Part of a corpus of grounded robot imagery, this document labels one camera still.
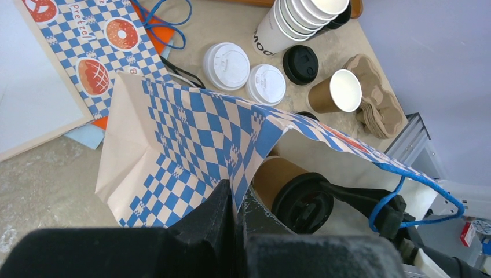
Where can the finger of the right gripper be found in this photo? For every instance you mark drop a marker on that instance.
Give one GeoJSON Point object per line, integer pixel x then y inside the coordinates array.
{"type": "Point", "coordinates": [384, 210]}

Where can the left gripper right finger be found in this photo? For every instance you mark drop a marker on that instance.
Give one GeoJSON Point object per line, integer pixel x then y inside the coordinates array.
{"type": "Point", "coordinates": [267, 248]}

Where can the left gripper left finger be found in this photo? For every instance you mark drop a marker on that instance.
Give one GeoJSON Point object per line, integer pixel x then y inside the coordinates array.
{"type": "Point", "coordinates": [199, 245]}

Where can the brown paper cup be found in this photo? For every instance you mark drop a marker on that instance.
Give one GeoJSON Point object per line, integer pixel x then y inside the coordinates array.
{"type": "Point", "coordinates": [272, 175]}
{"type": "Point", "coordinates": [341, 92]}

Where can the checkered paper bag blue handles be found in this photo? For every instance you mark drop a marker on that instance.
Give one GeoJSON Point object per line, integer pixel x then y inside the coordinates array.
{"type": "Point", "coordinates": [167, 147]}

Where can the black lid stack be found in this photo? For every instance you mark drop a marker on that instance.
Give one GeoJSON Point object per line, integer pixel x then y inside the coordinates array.
{"type": "Point", "coordinates": [308, 115]}

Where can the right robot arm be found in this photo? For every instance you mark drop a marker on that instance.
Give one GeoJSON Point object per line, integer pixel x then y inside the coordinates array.
{"type": "Point", "coordinates": [406, 240]}

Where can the stack of pulp carriers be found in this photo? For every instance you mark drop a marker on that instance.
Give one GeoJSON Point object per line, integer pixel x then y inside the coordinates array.
{"type": "Point", "coordinates": [379, 111]}

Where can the white cup lid near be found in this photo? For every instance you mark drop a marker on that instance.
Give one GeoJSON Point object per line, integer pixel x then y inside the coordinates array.
{"type": "Point", "coordinates": [266, 85]}

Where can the white cup lid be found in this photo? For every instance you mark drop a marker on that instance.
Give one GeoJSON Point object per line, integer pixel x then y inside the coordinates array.
{"type": "Point", "coordinates": [226, 66]}
{"type": "Point", "coordinates": [266, 85]}

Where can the black lids by cups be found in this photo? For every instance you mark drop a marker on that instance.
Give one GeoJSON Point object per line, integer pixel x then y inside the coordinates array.
{"type": "Point", "coordinates": [300, 64]}

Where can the white cup lid far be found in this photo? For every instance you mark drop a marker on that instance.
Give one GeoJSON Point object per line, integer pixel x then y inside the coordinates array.
{"type": "Point", "coordinates": [226, 66]}

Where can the dark paper cup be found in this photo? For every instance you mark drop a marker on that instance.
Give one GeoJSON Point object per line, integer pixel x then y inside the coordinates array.
{"type": "Point", "coordinates": [340, 19]}

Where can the stack of white paper cups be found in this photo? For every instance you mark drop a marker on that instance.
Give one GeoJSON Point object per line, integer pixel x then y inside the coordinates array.
{"type": "Point", "coordinates": [290, 22]}

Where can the stack of flat paper bags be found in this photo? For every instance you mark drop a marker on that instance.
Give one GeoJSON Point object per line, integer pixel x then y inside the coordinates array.
{"type": "Point", "coordinates": [59, 61]}

